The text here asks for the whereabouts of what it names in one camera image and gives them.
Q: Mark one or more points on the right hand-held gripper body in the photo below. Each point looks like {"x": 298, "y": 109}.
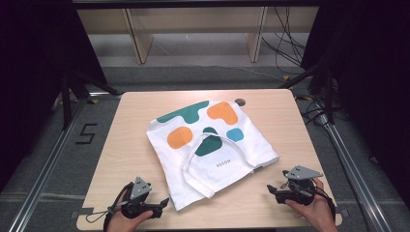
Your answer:
{"x": 299, "y": 187}

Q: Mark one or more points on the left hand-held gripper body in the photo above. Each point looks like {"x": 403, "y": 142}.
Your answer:
{"x": 138, "y": 199}

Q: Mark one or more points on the white tote bag coloured blobs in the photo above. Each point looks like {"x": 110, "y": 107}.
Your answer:
{"x": 206, "y": 174}

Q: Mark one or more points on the person's left hand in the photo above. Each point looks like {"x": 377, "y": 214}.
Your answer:
{"x": 124, "y": 222}

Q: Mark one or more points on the person's right hand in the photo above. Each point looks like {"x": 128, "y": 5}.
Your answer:
{"x": 317, "y": 212}

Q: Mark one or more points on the grey round table grommet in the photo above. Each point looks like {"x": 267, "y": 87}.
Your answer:
{"x": 240, "y": 102}

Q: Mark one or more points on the black metal stand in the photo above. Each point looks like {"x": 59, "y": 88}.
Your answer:
{"x": 327, "y": 93}
{"x": 69, "y": 96}

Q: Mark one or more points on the yellow tape marker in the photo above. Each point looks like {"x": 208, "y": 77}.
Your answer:
{"x": 286, "y": 78}
{"x": 93, "y": 101}

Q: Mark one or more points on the black curtain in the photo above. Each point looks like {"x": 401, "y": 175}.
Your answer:
{"x": 35, "y": 80}
{"x": 370, "y": 80}

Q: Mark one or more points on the wooden shelf unit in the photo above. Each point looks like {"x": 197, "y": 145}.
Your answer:
{"x": 193, "y": 19}

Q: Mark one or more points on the aluminium frame rail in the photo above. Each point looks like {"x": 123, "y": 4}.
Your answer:
{"x": 354, "y": 174}
{"x": 48, "y": 164}

